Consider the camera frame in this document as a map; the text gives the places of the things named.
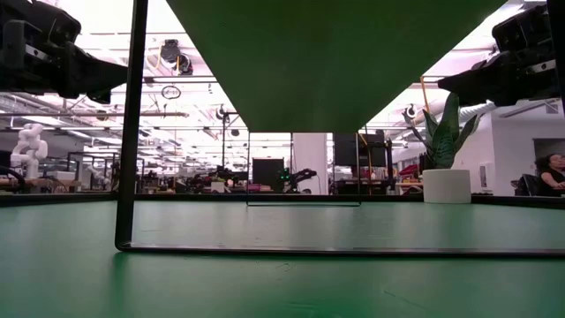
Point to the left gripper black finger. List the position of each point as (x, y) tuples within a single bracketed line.
[(99, 96), (92, 73)]

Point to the black background robot arm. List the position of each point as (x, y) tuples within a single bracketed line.
[(300, 174), (212, 176)]

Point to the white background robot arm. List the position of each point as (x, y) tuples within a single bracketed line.
[(28, 146)]

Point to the green snake plant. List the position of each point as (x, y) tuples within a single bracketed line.
[(443, 141)]

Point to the black ceiling-hung device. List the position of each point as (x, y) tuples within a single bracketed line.
[(174, 55)]

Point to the red background item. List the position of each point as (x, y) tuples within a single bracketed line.
[(408, 171)]

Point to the person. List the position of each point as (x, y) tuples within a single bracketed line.
[(552, 172)]

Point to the black office chair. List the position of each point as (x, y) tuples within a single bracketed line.
[(527, 185)]

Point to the black background monitor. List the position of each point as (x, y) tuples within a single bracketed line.
[(348, 150)]

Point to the black pole stand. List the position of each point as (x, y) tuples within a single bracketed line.
[(223, 137)]

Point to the black upright panel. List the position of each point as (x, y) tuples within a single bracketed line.
[(268, 174)]

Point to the green table mat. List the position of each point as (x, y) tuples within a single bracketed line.
[(265, 282)]

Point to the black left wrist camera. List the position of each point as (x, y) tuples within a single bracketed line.
[(62, 26)]

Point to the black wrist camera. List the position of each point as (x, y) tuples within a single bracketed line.
[(62, 26), (523, 26)]

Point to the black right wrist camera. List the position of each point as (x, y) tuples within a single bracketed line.
[(523, 26)]

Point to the black table frame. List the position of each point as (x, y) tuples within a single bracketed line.
[(66, 199)]

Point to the wooden shelf with black frame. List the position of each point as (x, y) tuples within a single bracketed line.
[(326, 66)]

